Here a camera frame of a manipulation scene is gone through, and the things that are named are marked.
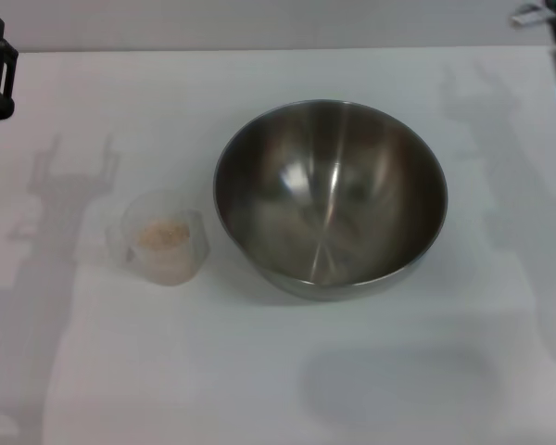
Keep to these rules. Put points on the white rice grains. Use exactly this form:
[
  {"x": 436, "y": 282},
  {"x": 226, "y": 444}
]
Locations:
[{"x": 163, "y": 234}]

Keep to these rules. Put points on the clear plastic measuring cup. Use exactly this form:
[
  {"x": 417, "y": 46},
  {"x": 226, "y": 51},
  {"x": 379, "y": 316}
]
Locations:
[{"x": 167, "y": 264}]

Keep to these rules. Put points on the stainless steel mixing bowl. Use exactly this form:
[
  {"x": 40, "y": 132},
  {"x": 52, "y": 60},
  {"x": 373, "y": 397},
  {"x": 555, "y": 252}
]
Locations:
[{"x": 329, "y": 204}]

